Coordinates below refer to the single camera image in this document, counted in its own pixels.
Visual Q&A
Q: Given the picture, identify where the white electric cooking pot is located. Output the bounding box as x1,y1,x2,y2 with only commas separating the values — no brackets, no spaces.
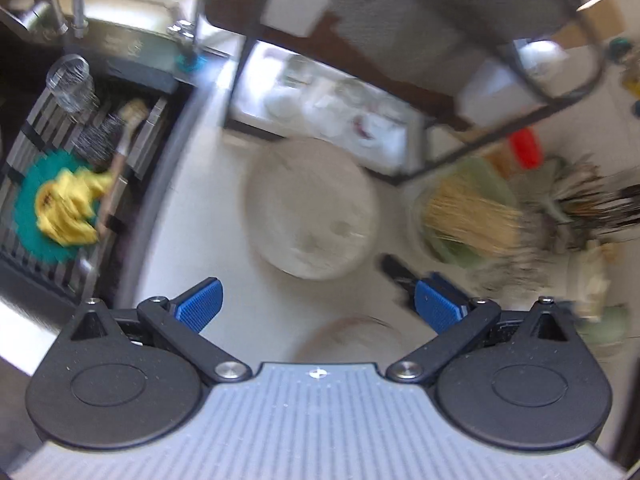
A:
542,240,629,323

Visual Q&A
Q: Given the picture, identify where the green chopstick holder caddy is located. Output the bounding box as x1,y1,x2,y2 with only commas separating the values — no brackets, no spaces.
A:
513,155,639,252

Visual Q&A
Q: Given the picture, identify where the black sink drain rack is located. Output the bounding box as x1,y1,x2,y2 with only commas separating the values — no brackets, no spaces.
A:
1,89,179,304

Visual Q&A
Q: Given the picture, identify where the leaf pattern plate by rack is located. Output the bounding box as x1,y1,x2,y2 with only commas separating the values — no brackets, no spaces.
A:
243,138,380,282

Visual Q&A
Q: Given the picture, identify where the green strainer with noodles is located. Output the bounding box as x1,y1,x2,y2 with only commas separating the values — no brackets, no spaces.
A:
408,157,522,269

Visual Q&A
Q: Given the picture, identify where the yellow cloth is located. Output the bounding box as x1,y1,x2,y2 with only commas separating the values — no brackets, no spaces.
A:
36,168,115,246

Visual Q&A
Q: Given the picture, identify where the teal silicone mat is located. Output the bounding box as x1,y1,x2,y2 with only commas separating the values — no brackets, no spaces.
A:
13,150,89,264

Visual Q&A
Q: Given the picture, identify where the black dish rack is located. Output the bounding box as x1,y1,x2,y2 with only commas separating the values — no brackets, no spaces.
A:
205,0,606,154

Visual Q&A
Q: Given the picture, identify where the white drip tray with glasses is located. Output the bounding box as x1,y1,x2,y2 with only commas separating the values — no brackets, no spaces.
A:
231,42,414,176

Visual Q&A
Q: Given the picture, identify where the steel kitchen faucet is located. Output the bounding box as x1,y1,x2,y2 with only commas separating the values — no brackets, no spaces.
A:
17,0,89,39

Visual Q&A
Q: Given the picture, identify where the stemmed glass on sink rack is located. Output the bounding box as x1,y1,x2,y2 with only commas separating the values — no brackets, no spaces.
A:
46,54,96,115

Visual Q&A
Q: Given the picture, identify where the red lid plastic jar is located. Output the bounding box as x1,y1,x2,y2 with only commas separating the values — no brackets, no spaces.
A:
484,128,544,180

